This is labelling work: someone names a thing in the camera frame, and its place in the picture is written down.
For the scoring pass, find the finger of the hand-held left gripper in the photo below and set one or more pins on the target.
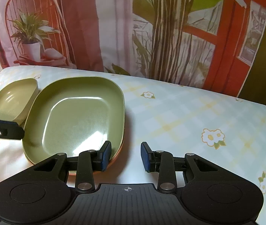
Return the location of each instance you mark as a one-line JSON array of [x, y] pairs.
[[8, 131]]

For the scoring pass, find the green square plate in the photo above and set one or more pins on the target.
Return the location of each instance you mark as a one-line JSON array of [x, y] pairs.
[[76, 117], [8, 100]]

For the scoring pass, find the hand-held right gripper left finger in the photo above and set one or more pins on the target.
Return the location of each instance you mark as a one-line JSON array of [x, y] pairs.
[[106, 155]]

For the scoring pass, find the printed backdrop cloth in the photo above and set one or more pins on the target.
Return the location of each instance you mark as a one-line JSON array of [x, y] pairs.
[[114, 28]]

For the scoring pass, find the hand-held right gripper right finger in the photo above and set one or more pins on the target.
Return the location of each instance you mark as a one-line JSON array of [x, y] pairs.
[[144, 157]]

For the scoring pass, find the floral checked tablecloth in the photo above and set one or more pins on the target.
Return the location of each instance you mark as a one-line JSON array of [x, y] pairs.
[[182, 112]]

